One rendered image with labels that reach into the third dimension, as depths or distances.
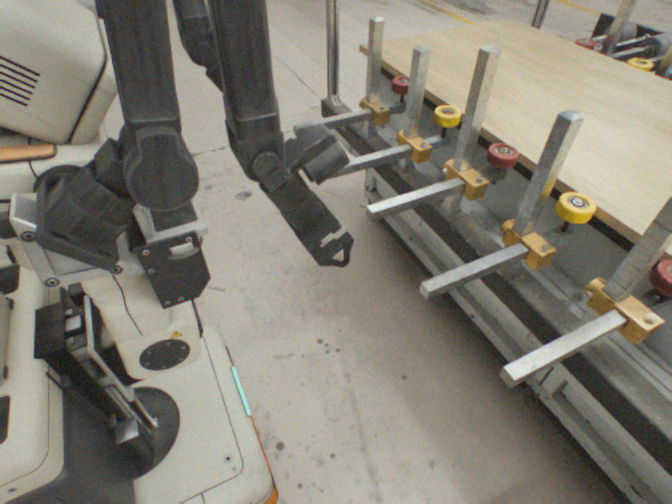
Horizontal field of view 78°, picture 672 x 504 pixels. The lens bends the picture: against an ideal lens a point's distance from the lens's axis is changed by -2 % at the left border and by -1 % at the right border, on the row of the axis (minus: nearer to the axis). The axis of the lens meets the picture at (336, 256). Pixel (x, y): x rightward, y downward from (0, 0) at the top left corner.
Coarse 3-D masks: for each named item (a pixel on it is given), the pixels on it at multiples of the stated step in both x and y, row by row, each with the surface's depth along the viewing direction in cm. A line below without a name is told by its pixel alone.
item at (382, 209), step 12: (492, 168) 116; (456, 180) 112; (492, 180) 116; (420, 192) 108; (432, 192) 108; (444, 192) 110; (456, 192) 112; (372, 204) 105; (384, 204) 105; (396, 204) 105; (408, 204) 107; (420, 204) 109; (372, 216) 104; (384, 216) 105
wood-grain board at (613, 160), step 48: (384, 48) 167; (432, 48) 167; (528, 48) 167; (576, 48) 167; (432, 96) 138; (528, 96) 136; (576, 96) 136; (624, 96) 136; (528, 144) 115; (576, 144) 115; (624, 144) 115; (624, 192) 100
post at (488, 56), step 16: (480, 48) 93; (496, 48) 91; (480, 64) 94; (496, 64) 94; (480, 80) 96; (480, 96) 98; (480, 112) 102; (464, 128) 106; (480, 128) 105; (464, 144) 108; (464, 160) 111; (448, 208) 124
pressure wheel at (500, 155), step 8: (496, 144) 114; (504, 144) 114; (488, 152) 113; (496, 152) 111; (504, 152) 112; (512, 152) 112; (488, 160) 113; (496, 160) 111; (504, 160) 110; (512, 160) 110; (496, 168) 116; (504, 168) 112
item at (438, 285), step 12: (552, 240) 101; (564, 240) 103; (504, 252) 98; (516, 252) 98; (468, 264) 95; (480, 264) 95; (492, 264) 95; (504, 264) 97; (444, 276) 92; (456, 276) 92; (468, 276) 93; (480, 276) 96; (420, 288) 92; (432, 288) 90; (444, 288) 92
